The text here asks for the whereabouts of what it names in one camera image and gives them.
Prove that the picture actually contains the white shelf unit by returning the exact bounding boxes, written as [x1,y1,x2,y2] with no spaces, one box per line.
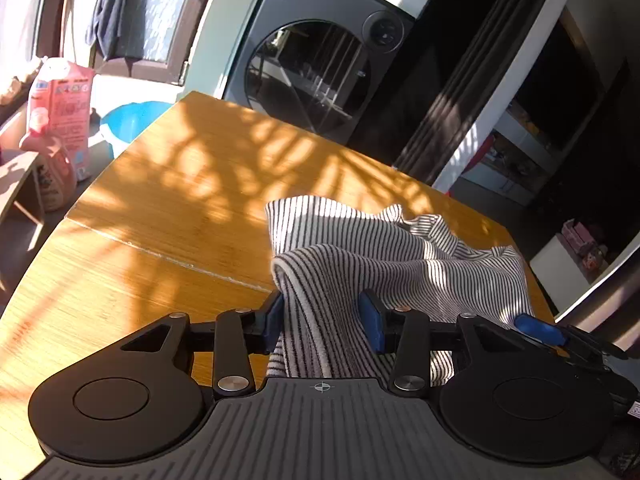
[435,0,632,211]

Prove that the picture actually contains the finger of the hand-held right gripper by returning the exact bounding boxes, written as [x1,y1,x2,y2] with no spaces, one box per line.
[514,313,628,362]

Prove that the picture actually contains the dark curtain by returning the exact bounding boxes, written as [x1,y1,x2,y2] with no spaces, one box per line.
[392,0,566,186]

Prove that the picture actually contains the pink box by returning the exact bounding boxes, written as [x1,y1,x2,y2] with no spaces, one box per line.
[561,219,594,252]

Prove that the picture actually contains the pink detergent refill bag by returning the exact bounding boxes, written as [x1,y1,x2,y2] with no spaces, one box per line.
[29,57,97,183]

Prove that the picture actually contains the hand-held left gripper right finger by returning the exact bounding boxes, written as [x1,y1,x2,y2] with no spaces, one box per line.
[359,289,528,393]

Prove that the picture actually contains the blue plastic basin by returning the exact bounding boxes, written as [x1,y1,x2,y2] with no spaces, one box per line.
[100,101,173,161]

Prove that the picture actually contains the white storage box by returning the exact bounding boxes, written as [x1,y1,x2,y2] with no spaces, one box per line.
[530,232,611,307]

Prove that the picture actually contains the dark front-loading washing machine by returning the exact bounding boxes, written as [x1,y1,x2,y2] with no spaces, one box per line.
[222,0,418,148]

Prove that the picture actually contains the hanging dark blue garment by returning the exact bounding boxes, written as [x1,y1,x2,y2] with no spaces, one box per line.
[86,0,148,61]

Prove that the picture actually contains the brown wooden stool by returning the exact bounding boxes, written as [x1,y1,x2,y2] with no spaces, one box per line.
[0,152,47,241]

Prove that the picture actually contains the pink detergent bottle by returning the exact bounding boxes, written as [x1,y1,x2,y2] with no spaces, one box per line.
[19,107,78,212]

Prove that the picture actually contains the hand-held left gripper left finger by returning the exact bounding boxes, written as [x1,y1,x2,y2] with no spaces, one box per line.
[120,291,287,395]

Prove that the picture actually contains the brown framed glass door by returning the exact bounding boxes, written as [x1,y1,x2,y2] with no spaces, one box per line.
[97,0,228,86]

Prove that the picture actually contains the striped grey cloth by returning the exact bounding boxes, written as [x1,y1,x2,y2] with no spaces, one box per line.
[264,195,536,386]

